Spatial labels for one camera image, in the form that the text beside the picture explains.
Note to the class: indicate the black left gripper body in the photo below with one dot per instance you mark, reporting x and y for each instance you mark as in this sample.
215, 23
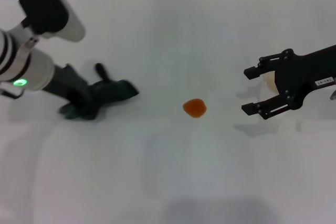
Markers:
71, 85

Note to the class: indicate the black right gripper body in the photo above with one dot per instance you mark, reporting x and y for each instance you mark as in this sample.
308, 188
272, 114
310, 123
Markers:
299, 74

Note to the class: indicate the small orange object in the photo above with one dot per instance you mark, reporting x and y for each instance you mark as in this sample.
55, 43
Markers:
194, 108

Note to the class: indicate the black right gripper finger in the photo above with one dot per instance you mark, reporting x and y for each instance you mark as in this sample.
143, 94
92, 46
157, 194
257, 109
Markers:
253, 108
253, 72

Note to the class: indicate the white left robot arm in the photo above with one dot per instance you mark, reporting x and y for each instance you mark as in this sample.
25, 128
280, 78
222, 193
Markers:
31, 64

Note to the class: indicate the dark rag with loop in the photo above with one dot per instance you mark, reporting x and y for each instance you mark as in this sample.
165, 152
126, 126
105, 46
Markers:
113, 93

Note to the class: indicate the white plastic cup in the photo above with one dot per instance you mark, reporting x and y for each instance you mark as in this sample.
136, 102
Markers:
269, 81

